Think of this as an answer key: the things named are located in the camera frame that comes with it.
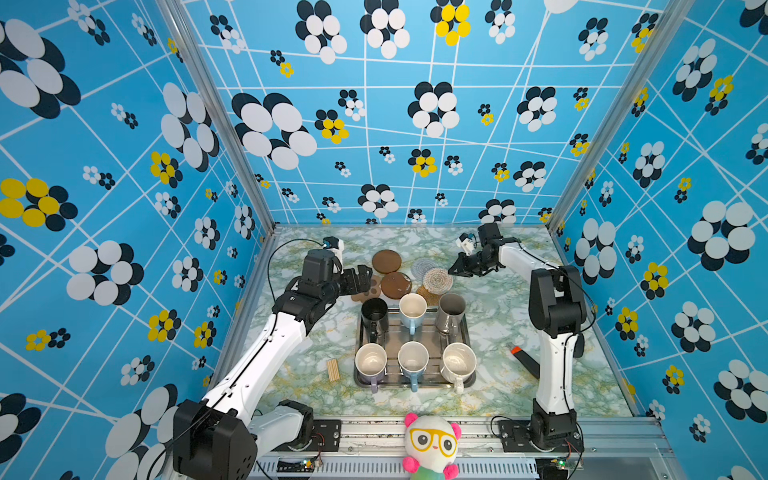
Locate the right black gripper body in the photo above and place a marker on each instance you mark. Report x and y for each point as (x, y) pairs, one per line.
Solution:
(476, 264)

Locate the metal serving tray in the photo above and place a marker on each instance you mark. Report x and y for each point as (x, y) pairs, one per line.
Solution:
(426, 334)

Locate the black mug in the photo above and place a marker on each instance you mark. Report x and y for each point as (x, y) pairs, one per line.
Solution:
(375, 320)

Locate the light blue mug front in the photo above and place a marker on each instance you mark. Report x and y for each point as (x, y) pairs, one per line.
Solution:
(413, 359)

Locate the embroidered white fabric coaster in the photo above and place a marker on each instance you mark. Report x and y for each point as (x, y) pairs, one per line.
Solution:
(431, 298)

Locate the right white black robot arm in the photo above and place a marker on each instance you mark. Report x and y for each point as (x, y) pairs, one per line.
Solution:
(557, 310)

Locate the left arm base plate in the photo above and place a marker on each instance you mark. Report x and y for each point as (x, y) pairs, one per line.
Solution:
(325, 436)

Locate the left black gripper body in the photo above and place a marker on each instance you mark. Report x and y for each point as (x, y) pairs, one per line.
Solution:
(347, 284)

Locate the paw shaped wooden coaster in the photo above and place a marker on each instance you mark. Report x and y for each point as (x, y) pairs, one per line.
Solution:
(373, 292)

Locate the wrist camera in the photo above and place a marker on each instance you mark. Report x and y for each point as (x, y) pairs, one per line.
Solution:
(468, 243)
(334, 244)

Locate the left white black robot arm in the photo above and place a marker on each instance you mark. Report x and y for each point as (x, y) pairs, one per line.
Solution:
(252, 372)

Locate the grey blue crochet coaster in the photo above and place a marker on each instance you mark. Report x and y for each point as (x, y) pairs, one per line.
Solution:
(421, 267)

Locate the small wooden block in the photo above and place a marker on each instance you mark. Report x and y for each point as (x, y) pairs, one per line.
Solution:
(333, 370)

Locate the aluminium front rail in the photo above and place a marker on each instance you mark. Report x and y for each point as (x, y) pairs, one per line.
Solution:
(620, 448)

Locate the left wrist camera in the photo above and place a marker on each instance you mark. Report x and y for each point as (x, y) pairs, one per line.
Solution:
(334, 244)

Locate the stainless steel cup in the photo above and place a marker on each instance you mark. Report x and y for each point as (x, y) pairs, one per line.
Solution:
(451, 310)

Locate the white mug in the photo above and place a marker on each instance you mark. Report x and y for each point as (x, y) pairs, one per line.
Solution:
(458, 363)

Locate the light blue mug rear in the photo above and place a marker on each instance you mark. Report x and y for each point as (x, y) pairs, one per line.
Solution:
(413, 307)

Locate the scratched round wooden coaster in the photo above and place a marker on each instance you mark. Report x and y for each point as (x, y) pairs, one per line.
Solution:
(395, 285)

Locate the purple mug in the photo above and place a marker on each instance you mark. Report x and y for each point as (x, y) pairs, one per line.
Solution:
(370, 362)

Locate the woven rattan coaster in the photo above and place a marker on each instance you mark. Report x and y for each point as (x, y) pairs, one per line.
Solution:
(437, 281)

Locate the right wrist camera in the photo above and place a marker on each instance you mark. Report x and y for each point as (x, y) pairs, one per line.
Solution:
(468, 243)

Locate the panda plush toy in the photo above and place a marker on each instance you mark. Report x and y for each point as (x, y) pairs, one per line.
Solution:
(431, 445)

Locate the dark round wooden coaster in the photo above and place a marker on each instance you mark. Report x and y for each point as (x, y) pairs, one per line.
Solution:
(386, 261)

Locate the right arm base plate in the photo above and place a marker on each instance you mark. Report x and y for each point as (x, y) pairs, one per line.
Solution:
(520, 437)

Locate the black orange utility knife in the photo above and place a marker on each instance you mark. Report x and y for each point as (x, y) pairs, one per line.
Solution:
(528, 362)

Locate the light blue mug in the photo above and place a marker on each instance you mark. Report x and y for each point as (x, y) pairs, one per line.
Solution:
(413, 359)
(413, 307)

